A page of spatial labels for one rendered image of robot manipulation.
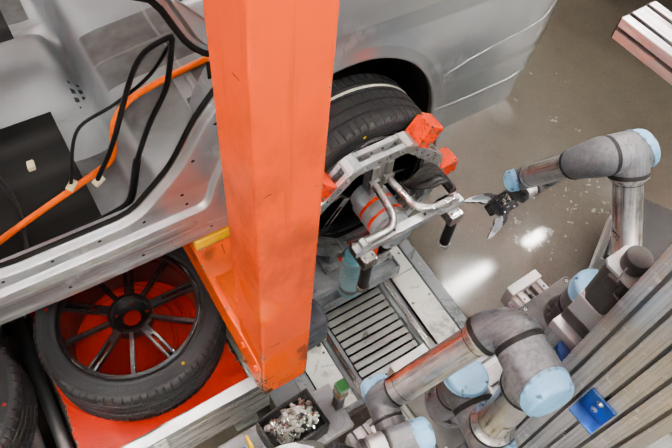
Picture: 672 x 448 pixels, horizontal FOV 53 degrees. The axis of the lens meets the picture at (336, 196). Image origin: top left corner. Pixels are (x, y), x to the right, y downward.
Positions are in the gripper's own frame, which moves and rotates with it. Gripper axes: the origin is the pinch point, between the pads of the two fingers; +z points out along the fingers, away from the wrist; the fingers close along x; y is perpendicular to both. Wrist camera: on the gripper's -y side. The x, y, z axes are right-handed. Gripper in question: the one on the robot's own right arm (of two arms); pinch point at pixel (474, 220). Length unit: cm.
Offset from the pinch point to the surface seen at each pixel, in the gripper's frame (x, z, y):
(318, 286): -11, 46, -64
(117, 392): -13, 130, -26
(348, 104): -52, 25, 21
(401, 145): -32.0, 16.9, 20.9
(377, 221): -16.4, 31.6, 4.3
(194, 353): -11, 103, -28
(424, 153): -27.4, 7.7, 12.1
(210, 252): -38, 82, -22
